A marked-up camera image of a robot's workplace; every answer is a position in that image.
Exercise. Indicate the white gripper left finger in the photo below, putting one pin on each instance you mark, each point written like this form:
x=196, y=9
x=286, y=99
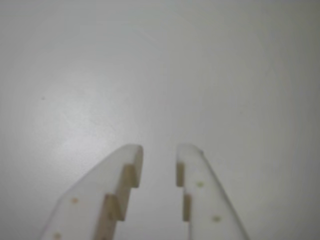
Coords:
x=87, y=200

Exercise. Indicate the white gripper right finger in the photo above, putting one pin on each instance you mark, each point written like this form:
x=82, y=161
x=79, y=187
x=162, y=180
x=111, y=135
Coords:
x=207, y=205

